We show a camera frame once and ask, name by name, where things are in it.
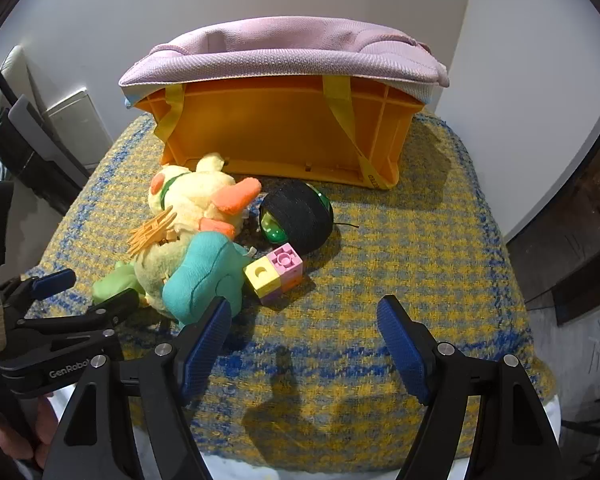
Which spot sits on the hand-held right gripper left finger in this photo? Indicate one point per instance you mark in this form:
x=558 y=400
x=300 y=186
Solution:
x=205 y=345

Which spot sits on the dark wooden cabinet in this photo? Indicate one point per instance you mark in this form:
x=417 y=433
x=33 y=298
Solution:
x=580 y=220

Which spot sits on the yellow teal plush toy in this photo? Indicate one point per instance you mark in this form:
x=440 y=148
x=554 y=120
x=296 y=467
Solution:
x=205 y=275

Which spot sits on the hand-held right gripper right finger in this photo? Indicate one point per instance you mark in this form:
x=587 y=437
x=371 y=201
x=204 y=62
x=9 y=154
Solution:
x=405 y=355

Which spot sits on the person's left hand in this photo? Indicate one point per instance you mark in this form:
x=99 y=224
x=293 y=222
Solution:
x=40 y=430

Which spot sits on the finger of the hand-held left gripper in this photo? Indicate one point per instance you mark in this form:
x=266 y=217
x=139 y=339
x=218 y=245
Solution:
x=55 y=281
x=105 y=310

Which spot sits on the orange plastic basket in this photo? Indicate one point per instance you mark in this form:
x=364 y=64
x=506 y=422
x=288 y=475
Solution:
x=275 y=130

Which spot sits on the black green ball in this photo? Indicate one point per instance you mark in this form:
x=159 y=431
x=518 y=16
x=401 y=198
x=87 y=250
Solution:
x=300 y=215

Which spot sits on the yellow plush duck orange beak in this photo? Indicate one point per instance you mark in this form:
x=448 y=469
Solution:
x=200 y=195

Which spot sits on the white sheet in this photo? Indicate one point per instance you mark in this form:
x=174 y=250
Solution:
x=260 y=472

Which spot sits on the yellow blue plaid blanket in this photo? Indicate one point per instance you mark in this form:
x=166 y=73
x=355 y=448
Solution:
x=380 y=260

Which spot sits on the pink yellow toy block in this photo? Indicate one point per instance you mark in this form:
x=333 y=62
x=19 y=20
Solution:
x=272 y=275

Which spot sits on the cream sofa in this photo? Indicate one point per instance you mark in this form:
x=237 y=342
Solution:
x=12 y=67

